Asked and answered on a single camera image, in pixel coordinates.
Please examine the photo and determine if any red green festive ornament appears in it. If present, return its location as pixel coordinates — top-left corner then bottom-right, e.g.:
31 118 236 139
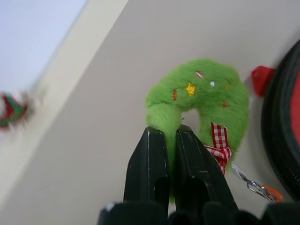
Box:
0 90 36 132

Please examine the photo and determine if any silver metal keychain clasp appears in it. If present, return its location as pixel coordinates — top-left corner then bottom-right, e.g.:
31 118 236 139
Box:
231 163 284 203

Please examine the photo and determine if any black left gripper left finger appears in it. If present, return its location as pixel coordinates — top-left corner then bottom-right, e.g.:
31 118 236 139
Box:
123 126 171 206

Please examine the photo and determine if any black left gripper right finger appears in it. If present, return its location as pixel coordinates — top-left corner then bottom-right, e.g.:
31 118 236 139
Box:
175 124 240 210

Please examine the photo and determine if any black red paddle case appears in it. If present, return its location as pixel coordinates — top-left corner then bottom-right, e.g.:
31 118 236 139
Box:
250 38 300 203

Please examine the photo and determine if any green plush wreath keychain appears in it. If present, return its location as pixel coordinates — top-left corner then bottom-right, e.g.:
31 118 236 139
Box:
144 58 250 203

